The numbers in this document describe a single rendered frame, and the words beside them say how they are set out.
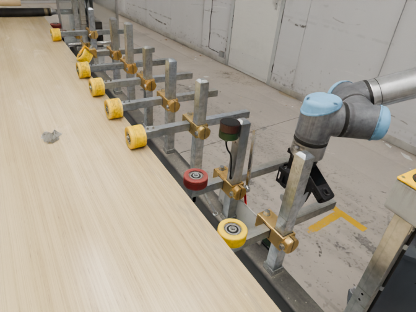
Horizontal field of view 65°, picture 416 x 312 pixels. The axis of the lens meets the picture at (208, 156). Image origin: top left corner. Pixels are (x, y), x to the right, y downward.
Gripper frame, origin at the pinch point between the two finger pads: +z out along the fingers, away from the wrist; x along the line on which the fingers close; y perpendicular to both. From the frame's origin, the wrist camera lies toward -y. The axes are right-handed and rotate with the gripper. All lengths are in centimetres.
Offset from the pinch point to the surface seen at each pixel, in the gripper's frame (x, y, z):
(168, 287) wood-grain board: 45.4, -7.7, -2.7
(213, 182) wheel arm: 13.6, 24.2, 1.3
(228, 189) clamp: 10.1, 20.5, 2.4
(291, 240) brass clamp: 8.1, -7.8, 0.3
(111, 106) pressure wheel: 33, 72, -9
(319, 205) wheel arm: -11.6, -0.2, 1.1
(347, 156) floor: -188, 97, 86
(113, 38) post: 9, 145, -15
